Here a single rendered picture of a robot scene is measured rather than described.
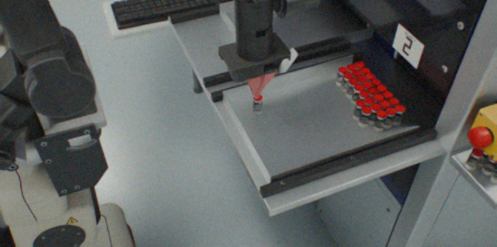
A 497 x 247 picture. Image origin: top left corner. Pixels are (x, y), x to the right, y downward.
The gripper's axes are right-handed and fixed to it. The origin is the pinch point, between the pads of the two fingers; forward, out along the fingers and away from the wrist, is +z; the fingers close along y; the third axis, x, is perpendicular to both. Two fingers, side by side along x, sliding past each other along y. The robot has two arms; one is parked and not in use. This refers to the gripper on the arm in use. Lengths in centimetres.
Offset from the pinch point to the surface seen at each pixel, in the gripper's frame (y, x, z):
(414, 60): 38.1, 4.2, 8.6
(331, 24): 39, 37, 21
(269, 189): -0.4, -7.4, 18.3
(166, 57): 11, 154, 107
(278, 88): 13.9, 19.2, 20.2
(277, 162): 4.3, -1.0, 20.2
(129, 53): -7, 165, 107
